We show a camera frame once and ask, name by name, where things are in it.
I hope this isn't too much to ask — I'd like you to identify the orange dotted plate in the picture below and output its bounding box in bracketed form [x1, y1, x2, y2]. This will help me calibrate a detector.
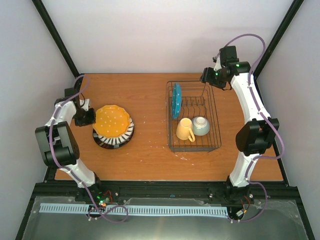
[92, 105, 131, 138]

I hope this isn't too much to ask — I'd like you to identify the teal dotted plate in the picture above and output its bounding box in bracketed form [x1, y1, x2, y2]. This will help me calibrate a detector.
[171, 82, 182, 119]

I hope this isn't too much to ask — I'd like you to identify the dark wire dish rack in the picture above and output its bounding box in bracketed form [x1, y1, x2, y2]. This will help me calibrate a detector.
[166, 80, 222, 152]

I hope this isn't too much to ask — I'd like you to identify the pale green ceramic bowl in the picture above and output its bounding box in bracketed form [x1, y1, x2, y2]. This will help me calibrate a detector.
[192, 116, 211, 136]

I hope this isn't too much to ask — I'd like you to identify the yellow ceramic mug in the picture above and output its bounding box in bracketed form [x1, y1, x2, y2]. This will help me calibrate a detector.
[176, 118, 196, 143]

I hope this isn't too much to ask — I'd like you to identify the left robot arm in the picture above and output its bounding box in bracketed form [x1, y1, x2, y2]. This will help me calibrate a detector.
[35, 87, 104, 202]

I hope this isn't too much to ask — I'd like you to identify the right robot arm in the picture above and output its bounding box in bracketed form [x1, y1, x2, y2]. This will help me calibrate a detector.
[200, 46, 280, 203]

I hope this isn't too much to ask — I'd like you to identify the dark patterned plate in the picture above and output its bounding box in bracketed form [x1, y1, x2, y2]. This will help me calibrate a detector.
[92, 130, 133, 150]

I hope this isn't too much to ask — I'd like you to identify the white blue striped plate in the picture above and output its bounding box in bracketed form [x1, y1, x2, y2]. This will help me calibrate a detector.
[93, 118, 134, 146]

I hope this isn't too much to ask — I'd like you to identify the metal front plate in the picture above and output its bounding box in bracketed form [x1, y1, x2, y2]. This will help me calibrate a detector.
[19, 197, 308, 240]

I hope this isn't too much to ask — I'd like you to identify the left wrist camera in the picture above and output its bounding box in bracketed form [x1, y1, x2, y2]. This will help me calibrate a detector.
[79, 99, 91, 112]

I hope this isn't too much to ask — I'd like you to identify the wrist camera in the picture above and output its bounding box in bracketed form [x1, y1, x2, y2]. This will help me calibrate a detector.
[79, 99, 91, 112]
[212, 53, 222, 72]

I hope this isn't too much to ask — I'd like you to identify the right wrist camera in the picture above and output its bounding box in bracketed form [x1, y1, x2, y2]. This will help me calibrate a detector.
[212, 53, 222, 72]

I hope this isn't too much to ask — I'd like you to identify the black left frame post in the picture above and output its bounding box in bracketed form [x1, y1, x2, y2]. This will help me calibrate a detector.
[31, 0, 81, 76]

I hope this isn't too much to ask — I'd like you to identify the black frame post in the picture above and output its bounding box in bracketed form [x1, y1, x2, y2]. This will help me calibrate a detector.
[31, 0, 81, 76]
[253, 0, 304, 79]

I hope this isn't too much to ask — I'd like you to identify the black front rail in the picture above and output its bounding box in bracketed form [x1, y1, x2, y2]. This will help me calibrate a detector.
[30, 180, 302, 205]

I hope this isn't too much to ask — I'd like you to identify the light blue slotted cable duct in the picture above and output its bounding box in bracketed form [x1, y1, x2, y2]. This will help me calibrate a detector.
[39, 203, 228, 218]

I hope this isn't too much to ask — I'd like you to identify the black right frame post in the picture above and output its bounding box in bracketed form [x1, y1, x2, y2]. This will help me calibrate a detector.
[253, 0, 304, 79]

